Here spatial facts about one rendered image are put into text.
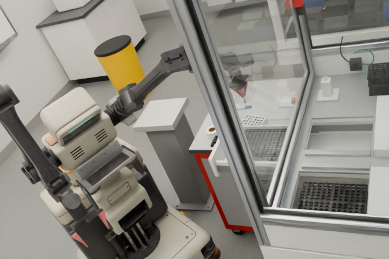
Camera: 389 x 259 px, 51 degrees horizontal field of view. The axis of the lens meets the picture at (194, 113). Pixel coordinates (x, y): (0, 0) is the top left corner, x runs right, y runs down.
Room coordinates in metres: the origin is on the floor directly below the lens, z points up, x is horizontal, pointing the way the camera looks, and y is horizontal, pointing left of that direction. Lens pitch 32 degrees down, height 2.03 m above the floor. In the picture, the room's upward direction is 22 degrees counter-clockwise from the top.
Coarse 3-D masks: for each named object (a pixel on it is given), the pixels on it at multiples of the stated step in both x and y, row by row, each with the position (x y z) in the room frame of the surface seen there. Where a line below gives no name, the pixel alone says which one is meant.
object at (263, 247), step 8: (264, 248) 0.85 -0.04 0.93; (272, 248) 0.84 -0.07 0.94; (280, 248) 0.83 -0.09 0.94; (288, 248) 0.82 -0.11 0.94; (264, 256) 0.86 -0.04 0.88; (272, 256) 0.84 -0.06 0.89; (280, 256) 0.83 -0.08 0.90; (288, 256) 0.81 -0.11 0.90; (296, 256) 0.80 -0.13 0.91; (304, 256) 0.78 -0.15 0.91; (312, 256) 0.77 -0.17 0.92; (320, 256) 0.76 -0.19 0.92; (328, 256) 0.74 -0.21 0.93; (336, 256) 0.73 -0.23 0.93; (344, 256) 0.72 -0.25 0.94; (352, 256) 0.71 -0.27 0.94
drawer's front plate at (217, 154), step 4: (216, 144) 1.46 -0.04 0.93; (220, 144) 1.47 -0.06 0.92; (216, 148) 1.44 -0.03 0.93; (220, 148) 1.46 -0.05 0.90; (212, 152) 1.42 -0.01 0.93; (216, 152) 1.42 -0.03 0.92; (220, 152) 1.45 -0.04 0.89; (212, 156) 1.39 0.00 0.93; (216, 156) 1.41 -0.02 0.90; (220, 156) 1.44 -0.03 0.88; (224, 156) 1.46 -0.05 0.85; (208, 160) 1.39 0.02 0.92; (212, 160) 1.38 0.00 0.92; (212, 164) 1.38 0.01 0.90; (212, 168) 1.38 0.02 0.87; (216, 168) 1.39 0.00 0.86; (216, 172) 1.38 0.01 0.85; (220, 172) 1.40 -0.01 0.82
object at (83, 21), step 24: (72, 0) 5.03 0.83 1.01; (96, 0) 5.06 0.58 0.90; (120, 0) 5.38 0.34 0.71; (48, 24) 4.89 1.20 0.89; (72, 24) 4.76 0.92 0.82; (96, 24) 4.81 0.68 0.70; (120, 24) 5.19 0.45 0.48; (72, 48) 4.85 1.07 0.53; (72, 72) 4.96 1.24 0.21; (96, 72) 4.77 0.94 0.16
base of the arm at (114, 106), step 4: (116, 100) 1.63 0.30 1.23; (112, 104) 1.65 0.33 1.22; (116, 104) 1.59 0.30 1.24; (112, 108) 1.63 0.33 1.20; (116, 108) 1.60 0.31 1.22; (116, 112) 1.59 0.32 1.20; (120, 112) 1.59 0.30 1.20; (124, 112) 1.58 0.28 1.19; (120, 116) 1.60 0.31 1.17; (124, 116) 1.60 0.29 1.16; (120, 120) 1.60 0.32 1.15
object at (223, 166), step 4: (216, 160) 1.40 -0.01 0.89; (220, 160) 1.39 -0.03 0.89; (224, 160) 1.45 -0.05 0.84; (216, 164) 1.39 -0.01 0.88; (220, 164) 1.38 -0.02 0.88; (224, 164) 1.37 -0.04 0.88; (228, 164) 1.36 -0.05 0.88; (220, 168) 1.38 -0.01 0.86; (224, 168) 1.37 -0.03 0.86; (228, 168) 1.36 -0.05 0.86
